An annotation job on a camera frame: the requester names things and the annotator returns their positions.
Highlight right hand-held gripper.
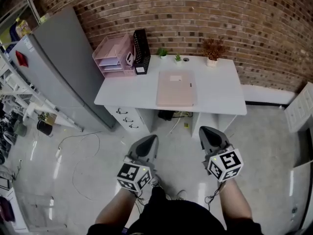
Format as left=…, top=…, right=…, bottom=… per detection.
left=198, top=125, right=245, bottom=183

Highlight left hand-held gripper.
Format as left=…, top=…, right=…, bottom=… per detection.
left=116, top=134, right=159, bottom=193

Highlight pink folder box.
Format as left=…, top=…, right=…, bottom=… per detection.
left=156, top=70, right=198, bottom=108

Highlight black mesh file holder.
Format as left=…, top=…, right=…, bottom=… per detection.
left=133, top=29, right=152, bottom=76

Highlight person's right forearm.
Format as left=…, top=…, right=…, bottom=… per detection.
left=217, top=179, right=253, bottom=222

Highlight person's left forearm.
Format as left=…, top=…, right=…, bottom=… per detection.
left=94, top=187, right=140, bottom=226

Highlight clear plastic container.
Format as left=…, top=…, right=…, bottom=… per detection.
left=14, top=189, right=67, bottom=230

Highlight person's white shoe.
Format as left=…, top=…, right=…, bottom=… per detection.
left=175, top=189, right=188, bottom=201
left=149, top=175, right=162, bottom=188

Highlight white desk drawer cabinet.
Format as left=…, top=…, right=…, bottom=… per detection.
left=105, top=106, right=150, bottom=133

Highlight person's black clothing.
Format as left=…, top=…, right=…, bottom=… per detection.
left=87, top=186, right=266, bottom=235

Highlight pink mesh desk organizer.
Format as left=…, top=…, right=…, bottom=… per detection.
left=92, top=32, right=136, bottom=79

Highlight brown plant in white pot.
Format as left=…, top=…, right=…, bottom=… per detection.
left=201, top=37, right=228, bottom=68

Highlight white desk tray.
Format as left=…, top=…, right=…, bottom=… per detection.
left=284, top=81, right=313, bottom=134

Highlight leafy green potted plant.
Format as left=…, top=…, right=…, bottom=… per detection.
left=156, top=47, right=169, bottom=59

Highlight black pot with plant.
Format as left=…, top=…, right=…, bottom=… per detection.
left=36, top=111, right=58, bottom=137

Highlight pale pink paper sheet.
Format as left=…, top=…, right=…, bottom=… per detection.
left=104, top=44, right=121, bottom=58

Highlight red cloth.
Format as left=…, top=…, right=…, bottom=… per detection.
left=15, top=50, right=29, bottom=68

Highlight yellow bottle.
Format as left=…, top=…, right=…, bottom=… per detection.
left=15, top=18, right=32, bottom=39

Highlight white cable under desk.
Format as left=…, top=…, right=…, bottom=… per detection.
left=168, top=117, right=182, bottom=136

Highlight white floor cable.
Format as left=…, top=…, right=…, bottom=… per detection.
left=57, top=132, right=101, bottom=201

